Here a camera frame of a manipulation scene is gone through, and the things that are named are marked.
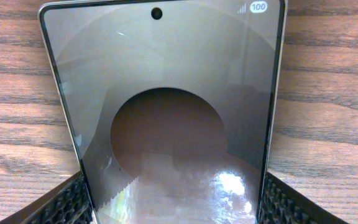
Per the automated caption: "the Galaxy S25 Ultra smartphone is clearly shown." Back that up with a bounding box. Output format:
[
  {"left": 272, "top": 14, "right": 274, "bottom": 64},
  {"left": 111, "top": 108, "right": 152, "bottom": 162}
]
[{"left": 38, "top": 0, "right": 288, "bottom": 223}]

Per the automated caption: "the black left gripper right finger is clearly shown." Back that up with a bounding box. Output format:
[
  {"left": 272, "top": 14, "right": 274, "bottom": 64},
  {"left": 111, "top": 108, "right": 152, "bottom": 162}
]
[{"left": 257, "top": 172, "right": 347, "bottom": 224}]

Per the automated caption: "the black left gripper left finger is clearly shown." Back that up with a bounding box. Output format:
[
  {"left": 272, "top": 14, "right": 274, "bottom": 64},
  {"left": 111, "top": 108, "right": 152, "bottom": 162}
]
[{"left": 0, "top": 172, "right": 93, "bottom": 224}]

